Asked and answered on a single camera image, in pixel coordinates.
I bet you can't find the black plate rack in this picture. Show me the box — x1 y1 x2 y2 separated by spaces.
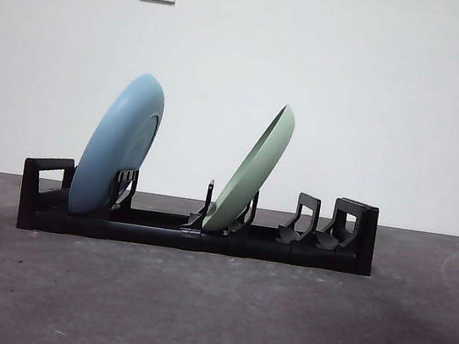
15 151 382 279

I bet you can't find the pale green plate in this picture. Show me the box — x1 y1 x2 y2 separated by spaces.
201 95 299 240

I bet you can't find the pale blue plate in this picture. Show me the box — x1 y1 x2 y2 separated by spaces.
65 64 170 225

